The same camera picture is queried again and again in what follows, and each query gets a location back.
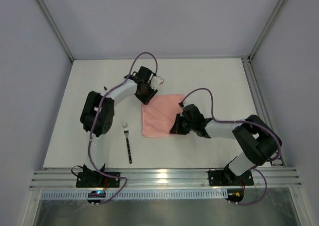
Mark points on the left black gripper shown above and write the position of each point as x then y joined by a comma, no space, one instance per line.
146,92

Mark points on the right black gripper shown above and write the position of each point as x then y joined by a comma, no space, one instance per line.
179,124

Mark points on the pink satin napkin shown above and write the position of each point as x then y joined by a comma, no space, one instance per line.
159,115

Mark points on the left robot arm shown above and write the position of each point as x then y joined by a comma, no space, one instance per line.
99,108

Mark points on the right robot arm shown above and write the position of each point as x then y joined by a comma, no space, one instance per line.
257,141

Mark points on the right controller board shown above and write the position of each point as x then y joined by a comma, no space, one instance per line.
234,196

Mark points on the controller board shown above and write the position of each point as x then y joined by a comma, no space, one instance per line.
95,197
234,196

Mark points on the left controller board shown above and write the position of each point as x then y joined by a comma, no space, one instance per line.
95,197

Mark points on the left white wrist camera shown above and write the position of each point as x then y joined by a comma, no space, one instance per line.
156,82

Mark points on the silver fork black handle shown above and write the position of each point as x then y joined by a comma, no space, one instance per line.
126,134

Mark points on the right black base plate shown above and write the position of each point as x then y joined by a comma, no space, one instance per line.
222,177

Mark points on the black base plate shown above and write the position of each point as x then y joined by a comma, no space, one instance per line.
88,178
222,177

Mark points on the right side aluminium rail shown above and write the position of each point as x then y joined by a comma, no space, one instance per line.
256,93

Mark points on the aluminium rail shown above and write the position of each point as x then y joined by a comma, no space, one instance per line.
183,178
256,93

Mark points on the grey slotted cable duct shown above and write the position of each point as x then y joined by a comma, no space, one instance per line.
159,194

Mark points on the aluminium front rail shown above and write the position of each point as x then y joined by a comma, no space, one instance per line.
183,178

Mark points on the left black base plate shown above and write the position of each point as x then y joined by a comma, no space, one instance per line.
88,178

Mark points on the left corner frame post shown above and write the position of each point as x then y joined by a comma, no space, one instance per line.
55,29

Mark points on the corner frame post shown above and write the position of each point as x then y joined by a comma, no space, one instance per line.
55,29
270,22

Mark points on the right corner frame post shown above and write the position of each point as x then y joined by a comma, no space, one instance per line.
270,22

